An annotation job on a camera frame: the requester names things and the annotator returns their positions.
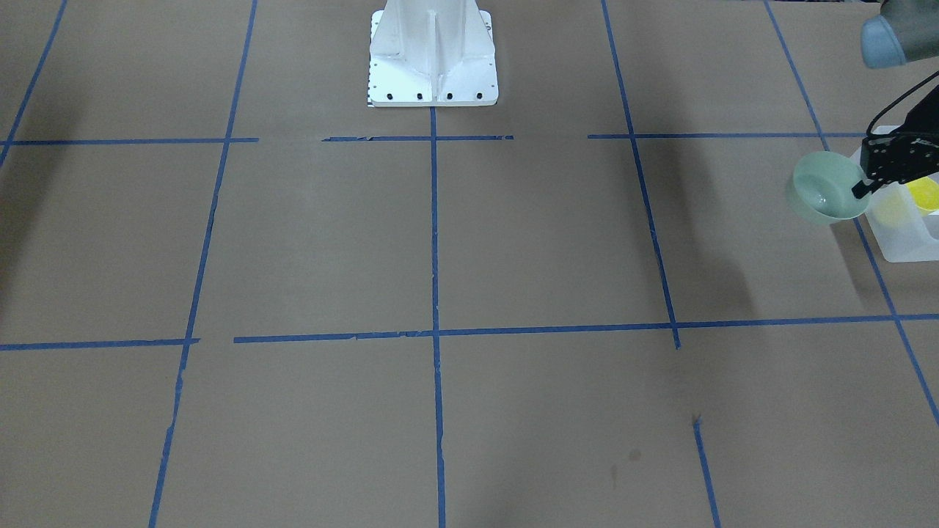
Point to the yellow plastic cup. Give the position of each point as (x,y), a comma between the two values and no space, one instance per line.
(900,201)

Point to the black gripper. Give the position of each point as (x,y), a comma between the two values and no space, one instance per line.
(923,116)

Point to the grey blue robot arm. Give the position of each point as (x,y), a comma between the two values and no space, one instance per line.
(903,32)

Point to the green ceramic bowl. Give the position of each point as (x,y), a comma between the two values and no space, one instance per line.
(820,189)

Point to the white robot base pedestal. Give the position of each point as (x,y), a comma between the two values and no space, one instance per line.
(432,54)

